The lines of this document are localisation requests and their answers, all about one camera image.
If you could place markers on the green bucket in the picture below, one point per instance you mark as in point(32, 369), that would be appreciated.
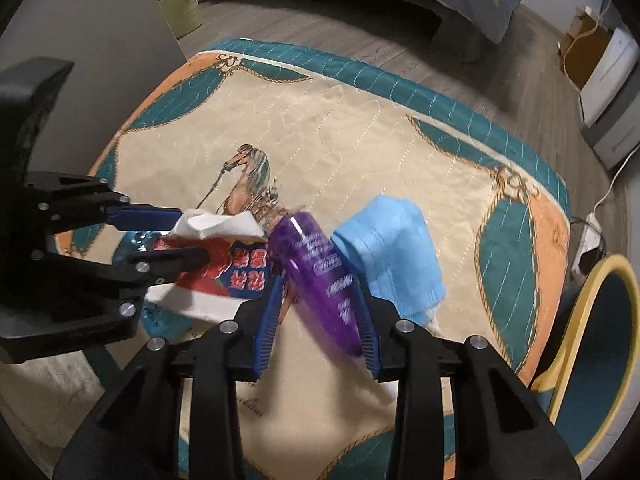
point(182, 7)

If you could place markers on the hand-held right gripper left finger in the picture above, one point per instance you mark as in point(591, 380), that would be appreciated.
point(265, 340)

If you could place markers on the teal bin with beige rim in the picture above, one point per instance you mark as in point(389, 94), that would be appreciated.
point(600, 350)

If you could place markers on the brown cardboard box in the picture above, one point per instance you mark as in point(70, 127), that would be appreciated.
point(585, 55)

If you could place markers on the red and white tissue packet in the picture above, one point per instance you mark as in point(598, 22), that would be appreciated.
point(220, 265)

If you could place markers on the purple bottle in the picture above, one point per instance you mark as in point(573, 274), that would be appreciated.
point(320, 270)

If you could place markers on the white air purifier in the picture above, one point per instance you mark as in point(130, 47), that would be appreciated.
point(612, 100)

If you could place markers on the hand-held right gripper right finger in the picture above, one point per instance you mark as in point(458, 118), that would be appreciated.
point(372, 345)

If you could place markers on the printed horse mat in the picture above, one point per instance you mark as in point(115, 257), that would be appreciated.
point(350, 150)

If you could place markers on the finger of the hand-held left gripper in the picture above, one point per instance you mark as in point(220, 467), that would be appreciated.
point(150, 265)
point(145, 217)

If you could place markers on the blue cloth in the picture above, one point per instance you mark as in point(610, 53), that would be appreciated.
point(395, 250)

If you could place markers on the white power strip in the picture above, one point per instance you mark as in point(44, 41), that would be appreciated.
point(594, 222)

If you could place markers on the bed base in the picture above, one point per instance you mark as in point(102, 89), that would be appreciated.
point(350, 7)

